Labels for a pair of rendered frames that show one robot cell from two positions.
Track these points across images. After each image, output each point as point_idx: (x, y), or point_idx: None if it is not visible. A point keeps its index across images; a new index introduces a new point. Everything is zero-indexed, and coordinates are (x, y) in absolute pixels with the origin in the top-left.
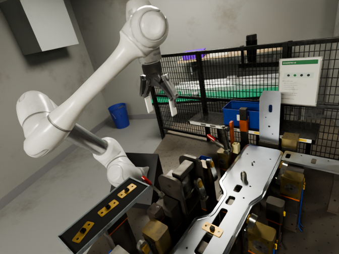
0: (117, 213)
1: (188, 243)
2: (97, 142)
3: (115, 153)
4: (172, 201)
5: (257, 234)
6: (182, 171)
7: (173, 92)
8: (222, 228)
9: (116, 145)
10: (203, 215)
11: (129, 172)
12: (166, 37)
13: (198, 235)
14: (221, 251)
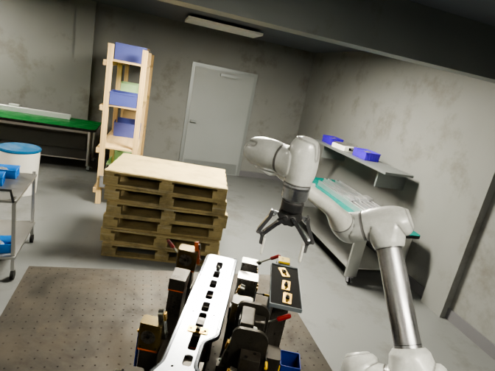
0: (273, 283)
1: (213, 317)
2: (391, 316)
3: (390, 364)
4: None
5: (157, 316)
6: (244, 310)
7: (259, 224)
8: (188, 332)
9: (404, 367)
10: (211, 339)
11: (346, 367)
12: (247, 158)
13: (208, 324)
14: (185, 316)
